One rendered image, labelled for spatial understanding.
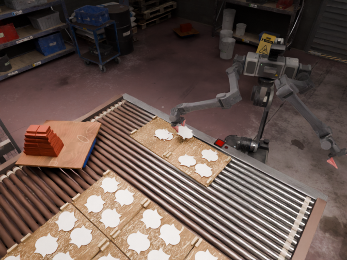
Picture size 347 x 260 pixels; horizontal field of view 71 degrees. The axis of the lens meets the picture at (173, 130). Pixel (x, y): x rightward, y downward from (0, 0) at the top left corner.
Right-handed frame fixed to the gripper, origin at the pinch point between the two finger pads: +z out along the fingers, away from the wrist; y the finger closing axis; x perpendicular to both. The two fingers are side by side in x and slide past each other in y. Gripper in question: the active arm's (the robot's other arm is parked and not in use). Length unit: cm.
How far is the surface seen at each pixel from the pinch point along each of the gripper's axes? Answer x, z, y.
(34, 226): -28, -1, 120
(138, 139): -30.7, 2.1, 22.6
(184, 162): 14.9, 14.8, 20.0
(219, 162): 34.9, 23.2, 2.7
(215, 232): 61, 30, 52
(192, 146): 9.7, 15.6, 1.3
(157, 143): -15.0, 7.2, 16.9
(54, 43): -418, -44, -109
